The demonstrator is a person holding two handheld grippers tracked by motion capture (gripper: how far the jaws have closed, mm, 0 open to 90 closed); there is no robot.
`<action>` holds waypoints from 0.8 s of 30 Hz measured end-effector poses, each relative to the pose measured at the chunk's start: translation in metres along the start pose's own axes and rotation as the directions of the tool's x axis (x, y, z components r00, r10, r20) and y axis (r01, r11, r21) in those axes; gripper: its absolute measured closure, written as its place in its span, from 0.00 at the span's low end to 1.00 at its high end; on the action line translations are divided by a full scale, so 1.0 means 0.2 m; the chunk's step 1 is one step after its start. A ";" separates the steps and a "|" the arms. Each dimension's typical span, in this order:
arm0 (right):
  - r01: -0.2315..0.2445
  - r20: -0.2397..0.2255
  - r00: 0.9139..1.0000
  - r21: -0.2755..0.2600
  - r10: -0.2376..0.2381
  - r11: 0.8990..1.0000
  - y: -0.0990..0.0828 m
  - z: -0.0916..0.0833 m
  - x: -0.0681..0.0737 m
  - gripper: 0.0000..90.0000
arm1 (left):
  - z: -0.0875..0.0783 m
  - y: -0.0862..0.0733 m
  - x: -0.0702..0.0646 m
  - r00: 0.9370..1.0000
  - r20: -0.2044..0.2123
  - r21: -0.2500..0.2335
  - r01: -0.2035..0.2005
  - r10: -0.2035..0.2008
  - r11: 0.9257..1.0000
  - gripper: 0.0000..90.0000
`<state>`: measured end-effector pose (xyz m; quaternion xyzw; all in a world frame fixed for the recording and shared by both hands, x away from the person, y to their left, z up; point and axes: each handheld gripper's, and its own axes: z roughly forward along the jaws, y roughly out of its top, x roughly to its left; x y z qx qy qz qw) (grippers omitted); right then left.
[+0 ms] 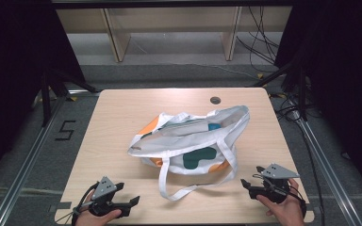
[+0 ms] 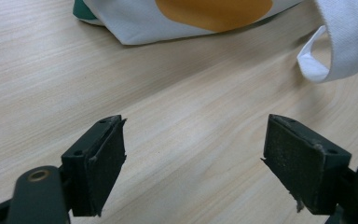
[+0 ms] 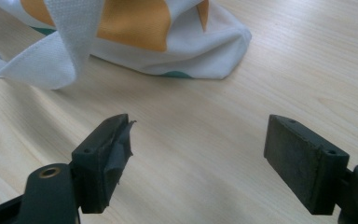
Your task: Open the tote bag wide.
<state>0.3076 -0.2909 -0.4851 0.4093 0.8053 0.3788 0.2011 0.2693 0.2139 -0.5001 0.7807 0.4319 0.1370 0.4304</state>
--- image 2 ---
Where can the white canvas tote bag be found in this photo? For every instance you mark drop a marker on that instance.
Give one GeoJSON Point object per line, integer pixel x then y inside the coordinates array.
{"type": "Point", "coordinates": [199, 18]}

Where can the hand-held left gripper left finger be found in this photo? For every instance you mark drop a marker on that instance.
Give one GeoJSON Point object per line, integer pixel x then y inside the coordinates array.
{"type": "Point", "coordinates": [98, 168]}

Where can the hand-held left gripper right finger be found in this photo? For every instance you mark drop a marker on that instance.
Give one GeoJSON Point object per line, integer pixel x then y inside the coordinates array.
{"type": "Point", "coordinates": [301, 161]}

